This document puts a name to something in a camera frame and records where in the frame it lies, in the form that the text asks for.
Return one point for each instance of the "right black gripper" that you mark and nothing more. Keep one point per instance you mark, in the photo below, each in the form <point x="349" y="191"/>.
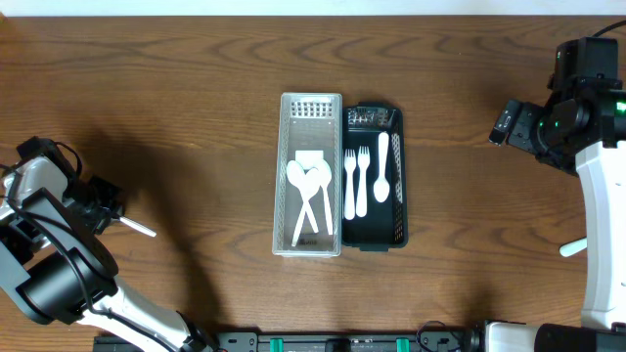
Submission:
<point x="523" y="126"/>

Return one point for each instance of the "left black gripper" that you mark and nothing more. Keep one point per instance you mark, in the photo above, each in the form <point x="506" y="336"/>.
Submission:
<point x="101" y="203"/>

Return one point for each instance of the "white plastic fork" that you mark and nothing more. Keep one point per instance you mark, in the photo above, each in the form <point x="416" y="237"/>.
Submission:
<point x="350" y="163"/>
<point x="381" y="185"/>
<point x="363" y="161"/>
<point x="571" y="248"/>

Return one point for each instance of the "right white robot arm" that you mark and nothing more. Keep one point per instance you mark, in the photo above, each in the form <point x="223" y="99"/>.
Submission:
<point x="601" y="172"/>

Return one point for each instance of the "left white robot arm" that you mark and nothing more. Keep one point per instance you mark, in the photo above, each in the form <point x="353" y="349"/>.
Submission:
<point x="53" y="266"/>

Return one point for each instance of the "dark green plastic basket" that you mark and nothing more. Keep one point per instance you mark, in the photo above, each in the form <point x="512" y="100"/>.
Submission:
<point x="386" y="224"/>

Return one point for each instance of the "clear plastic basket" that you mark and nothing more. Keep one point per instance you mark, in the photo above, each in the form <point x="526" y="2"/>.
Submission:
<point x="308" y="121"/>

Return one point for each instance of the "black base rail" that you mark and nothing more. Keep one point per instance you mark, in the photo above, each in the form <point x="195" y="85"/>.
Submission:
<point x="433" y="336"/>

